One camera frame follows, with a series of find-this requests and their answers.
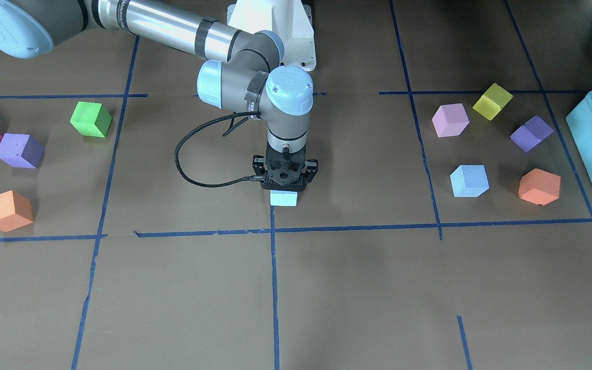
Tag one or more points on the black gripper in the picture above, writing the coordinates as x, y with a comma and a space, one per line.
259, 167

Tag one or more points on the blue foam block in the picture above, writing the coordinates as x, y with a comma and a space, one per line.
469, 181
279, 198

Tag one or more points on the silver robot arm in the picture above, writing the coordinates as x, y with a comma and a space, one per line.
246, 73

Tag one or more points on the pink foam block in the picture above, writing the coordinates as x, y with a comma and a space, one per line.
450, 120

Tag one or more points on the green foam block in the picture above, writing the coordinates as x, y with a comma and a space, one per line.
91, 119

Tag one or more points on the yellow foam block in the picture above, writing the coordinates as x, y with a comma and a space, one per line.
492, 101

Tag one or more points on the purple foam block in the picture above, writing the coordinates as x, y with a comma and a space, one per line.
21, 151
531, 133

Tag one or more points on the orange foam block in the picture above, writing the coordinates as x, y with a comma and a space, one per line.
539, 187
15, 211

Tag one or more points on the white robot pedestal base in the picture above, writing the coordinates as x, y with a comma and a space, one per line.
292, 21

